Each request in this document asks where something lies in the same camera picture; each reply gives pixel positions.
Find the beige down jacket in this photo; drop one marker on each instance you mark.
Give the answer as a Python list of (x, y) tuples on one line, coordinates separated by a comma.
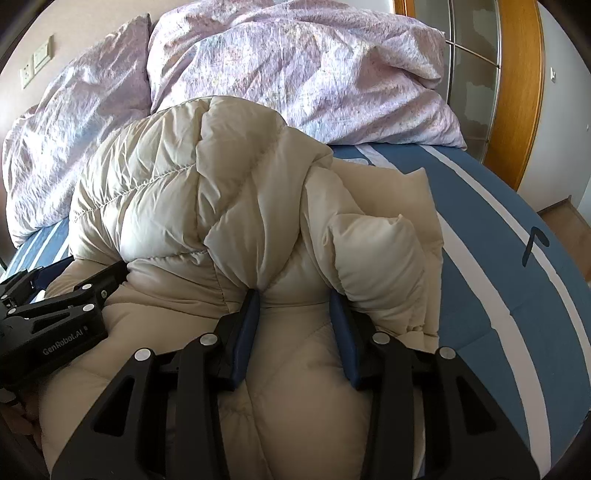
[(240, 184)]

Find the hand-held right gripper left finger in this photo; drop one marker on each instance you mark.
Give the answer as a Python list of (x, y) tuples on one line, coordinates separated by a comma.
[(244, 344)]

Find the blue striped bed sheet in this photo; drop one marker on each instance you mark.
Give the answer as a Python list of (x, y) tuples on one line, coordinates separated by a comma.
[(489, 267)]

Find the person's left hand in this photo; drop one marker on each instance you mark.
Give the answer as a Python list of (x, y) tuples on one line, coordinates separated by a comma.
[(28, 417)]

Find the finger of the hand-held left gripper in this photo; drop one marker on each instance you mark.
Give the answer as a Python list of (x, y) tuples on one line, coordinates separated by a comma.
[(87, 288), (18, 286)]

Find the pink speckled pillow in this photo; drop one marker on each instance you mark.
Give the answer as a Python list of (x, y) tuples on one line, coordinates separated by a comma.
[(78, 138)]

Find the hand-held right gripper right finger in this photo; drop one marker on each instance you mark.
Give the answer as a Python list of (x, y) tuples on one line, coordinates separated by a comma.
[(345, 344)]

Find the pink speckled duvet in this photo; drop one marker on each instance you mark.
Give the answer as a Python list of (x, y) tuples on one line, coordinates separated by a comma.
[(300, 69)]

